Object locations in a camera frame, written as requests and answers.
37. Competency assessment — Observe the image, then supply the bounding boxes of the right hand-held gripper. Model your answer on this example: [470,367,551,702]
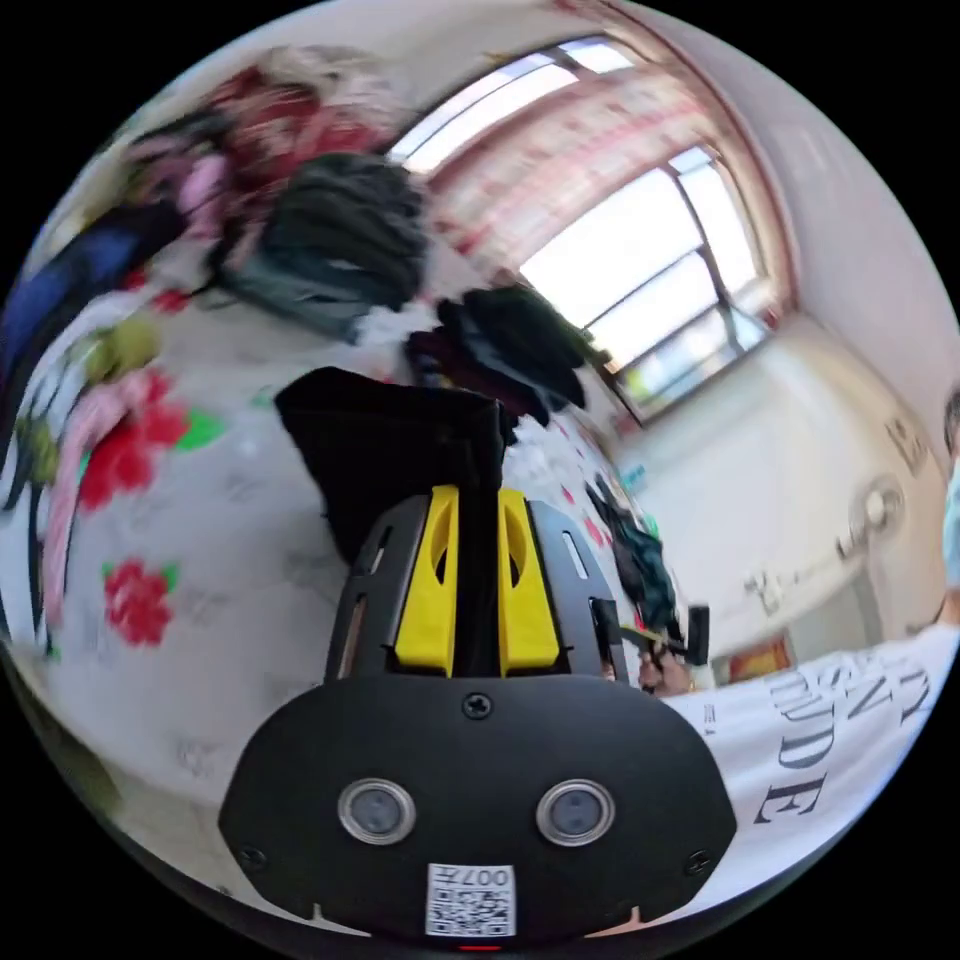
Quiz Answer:
[620,626,691,663]

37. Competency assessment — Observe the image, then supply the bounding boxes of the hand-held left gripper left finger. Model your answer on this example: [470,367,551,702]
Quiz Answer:
[395,485,460,677]

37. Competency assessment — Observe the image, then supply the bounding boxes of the wall fan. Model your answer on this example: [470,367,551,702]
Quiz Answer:
[836,472,910,565]

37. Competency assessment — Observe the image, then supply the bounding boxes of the black long pants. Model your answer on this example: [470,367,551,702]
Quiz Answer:
[274,366,520,676]

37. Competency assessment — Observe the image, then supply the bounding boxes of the person's body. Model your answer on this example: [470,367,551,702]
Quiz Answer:
[659,389,960,920]

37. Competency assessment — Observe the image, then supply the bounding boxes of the dark teal garment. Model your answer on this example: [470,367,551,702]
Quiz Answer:
[584,472,685,639]

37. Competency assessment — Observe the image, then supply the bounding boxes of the person's right hand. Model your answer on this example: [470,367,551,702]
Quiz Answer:
[639,647,697,698]

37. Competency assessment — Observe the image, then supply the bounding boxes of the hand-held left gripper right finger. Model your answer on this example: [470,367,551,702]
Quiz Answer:
[497,488,561,677]

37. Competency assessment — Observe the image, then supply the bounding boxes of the pile of dark clothes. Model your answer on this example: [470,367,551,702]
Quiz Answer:
[406,284,595,430]

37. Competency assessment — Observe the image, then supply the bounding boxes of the pink patterned curtain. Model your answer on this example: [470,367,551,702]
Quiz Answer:
[423,71,759,264]

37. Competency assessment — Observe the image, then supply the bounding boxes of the window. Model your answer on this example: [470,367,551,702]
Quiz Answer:
[388,35,798,425]

